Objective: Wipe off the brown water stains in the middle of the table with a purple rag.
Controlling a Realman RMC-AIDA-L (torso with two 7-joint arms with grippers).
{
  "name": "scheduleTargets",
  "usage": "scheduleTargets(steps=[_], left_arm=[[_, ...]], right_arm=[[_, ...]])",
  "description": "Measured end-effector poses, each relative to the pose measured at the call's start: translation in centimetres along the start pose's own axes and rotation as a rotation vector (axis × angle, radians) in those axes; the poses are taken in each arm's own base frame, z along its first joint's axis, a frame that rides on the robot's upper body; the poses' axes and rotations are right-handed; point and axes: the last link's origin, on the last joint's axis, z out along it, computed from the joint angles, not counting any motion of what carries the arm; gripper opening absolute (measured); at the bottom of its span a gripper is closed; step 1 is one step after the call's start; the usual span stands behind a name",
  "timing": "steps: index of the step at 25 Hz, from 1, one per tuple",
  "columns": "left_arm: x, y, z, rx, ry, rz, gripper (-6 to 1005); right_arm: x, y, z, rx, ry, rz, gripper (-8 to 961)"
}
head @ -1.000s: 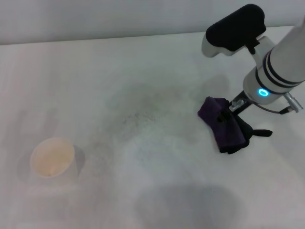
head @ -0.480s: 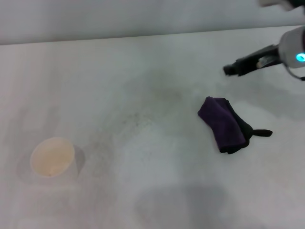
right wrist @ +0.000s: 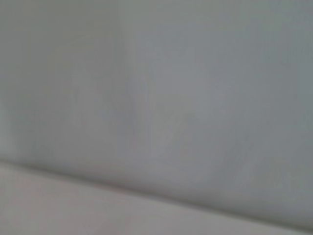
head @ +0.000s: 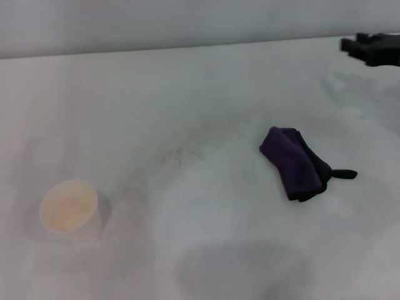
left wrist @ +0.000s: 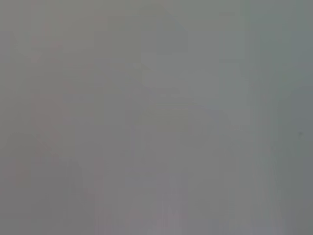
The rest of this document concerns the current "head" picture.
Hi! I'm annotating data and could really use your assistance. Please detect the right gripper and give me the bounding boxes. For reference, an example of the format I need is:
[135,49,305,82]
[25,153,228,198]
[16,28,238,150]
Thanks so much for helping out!
[339,32,400,68]

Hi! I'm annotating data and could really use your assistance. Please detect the purple black rag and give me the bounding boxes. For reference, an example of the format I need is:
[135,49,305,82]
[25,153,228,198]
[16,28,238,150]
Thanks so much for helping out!
[258,125,359,203]

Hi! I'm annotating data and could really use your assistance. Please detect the white paper cup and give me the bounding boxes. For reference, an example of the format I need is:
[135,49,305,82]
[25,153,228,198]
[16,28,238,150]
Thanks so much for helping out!
[39,179,102,234]

